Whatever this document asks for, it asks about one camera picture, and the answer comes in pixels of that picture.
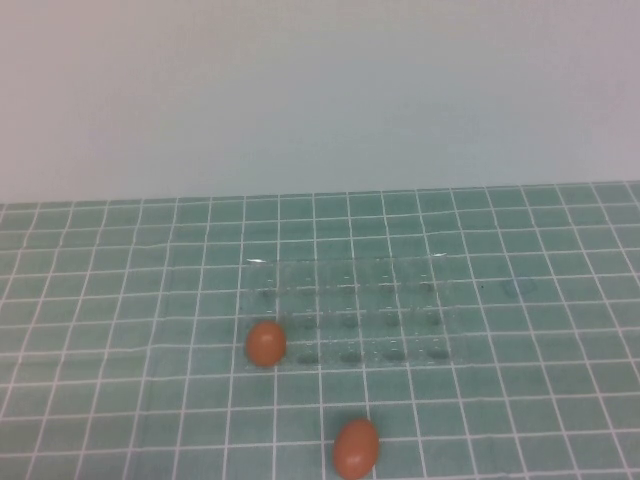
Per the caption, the green white-grid tablecloth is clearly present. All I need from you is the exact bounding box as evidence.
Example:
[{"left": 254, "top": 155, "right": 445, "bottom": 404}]
[{"left": 0, "top": 182, "right": 640, "bottom": 480}]

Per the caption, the clear plastic egg tray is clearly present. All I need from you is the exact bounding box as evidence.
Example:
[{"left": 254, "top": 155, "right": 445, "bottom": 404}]
[{"left": 239, "top": 253, "right": 452, "bottom": 372}]

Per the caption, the brown egg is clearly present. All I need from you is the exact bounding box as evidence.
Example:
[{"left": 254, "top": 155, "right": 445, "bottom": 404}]
[
  {"left": 245, "top": 320, "right": 288, "bottom": 368},
  {"left": 332, "top": 417, "right": 380, "bottom": 480}
]

